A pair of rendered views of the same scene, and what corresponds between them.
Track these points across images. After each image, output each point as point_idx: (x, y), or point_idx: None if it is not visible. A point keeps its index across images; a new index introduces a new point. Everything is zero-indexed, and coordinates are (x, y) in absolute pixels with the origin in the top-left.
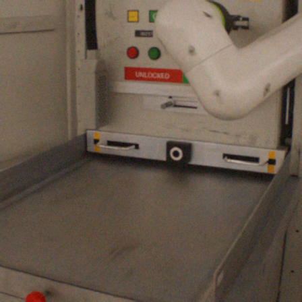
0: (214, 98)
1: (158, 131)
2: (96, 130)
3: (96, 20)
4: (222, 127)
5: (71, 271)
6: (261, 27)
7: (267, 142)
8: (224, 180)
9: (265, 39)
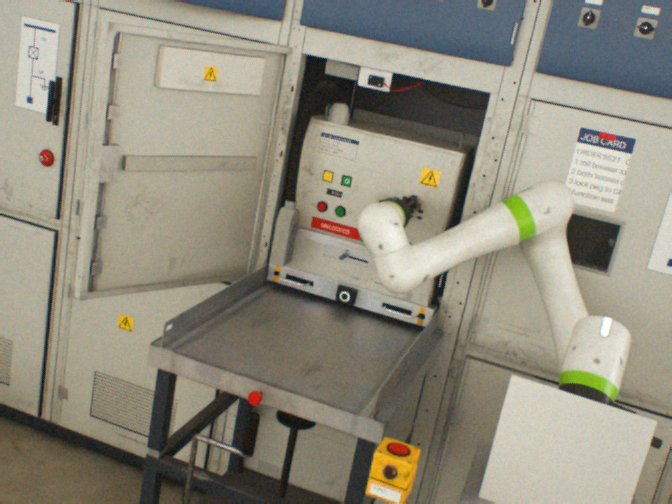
0: (389, 279)
1: (331, 275)
2: None
3: None
4: None
5: (279, 380)
6: (432, 209)
7: (421, 300)
8: (380, 325)
9: (431, 243)
